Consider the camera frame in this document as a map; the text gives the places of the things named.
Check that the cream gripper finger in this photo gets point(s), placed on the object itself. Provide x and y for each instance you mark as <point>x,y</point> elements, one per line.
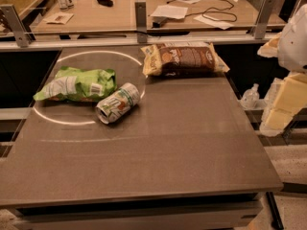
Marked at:
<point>270,49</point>
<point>284,100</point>

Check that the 7up soda can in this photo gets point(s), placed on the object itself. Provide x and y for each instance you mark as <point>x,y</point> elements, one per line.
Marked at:
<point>112,108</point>

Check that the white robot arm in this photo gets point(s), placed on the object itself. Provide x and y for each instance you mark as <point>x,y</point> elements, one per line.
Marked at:
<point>292,46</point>

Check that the clear plastic bottle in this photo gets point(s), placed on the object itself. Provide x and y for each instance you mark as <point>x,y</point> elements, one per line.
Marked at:
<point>250,97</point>

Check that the white paper sheet right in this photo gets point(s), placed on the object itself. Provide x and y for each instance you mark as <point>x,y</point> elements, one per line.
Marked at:
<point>208,20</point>

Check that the brown yellow snack bag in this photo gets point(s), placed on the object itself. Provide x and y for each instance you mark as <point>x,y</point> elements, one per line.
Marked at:
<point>182,59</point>

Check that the white paper sheet centre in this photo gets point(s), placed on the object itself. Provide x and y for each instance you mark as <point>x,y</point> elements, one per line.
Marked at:
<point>169,11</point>

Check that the black computer mouse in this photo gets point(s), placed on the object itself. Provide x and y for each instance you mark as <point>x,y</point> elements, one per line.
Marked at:
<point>106,3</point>

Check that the green chip bag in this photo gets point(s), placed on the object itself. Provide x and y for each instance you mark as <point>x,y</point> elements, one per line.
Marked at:
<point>79,85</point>

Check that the small paper card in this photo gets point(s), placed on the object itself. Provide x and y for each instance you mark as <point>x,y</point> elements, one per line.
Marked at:
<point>59,18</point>

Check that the right metal bracket post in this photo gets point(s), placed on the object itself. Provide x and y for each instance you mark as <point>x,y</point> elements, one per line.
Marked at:
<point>258,31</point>

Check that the metal bracket post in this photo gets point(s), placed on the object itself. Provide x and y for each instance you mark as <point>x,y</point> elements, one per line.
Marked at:
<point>141,21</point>
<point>258,31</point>
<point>20,34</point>

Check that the middle metal bracket post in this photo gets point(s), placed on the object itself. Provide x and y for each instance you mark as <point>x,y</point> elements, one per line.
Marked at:
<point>141,21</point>

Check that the left metal bracket post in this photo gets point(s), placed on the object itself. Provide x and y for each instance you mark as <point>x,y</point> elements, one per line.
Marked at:
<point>20,34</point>

